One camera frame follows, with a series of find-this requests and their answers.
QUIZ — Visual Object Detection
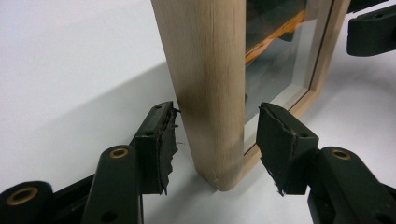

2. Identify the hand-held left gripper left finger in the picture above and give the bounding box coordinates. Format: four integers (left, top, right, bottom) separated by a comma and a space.
81, 101, 180, 224

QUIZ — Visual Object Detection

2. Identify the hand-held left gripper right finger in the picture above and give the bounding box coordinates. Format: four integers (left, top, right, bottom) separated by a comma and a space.
255, 102, 396, 224

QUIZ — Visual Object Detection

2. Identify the wooden picture frame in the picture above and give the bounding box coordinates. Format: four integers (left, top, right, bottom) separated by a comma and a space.
150, 0, 353, 192

